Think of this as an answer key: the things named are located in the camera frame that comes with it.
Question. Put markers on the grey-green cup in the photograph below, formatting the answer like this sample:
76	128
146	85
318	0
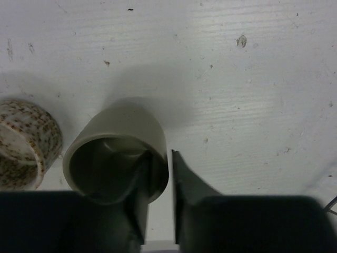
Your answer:
102	159

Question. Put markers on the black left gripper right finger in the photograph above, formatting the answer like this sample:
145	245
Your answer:
208	221

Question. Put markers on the beige speckled cup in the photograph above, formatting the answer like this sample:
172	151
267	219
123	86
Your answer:
31	141

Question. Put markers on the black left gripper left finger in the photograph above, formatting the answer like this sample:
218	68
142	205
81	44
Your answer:
65	221

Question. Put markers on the black wire dish rack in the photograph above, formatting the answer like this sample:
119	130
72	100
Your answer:
329	206

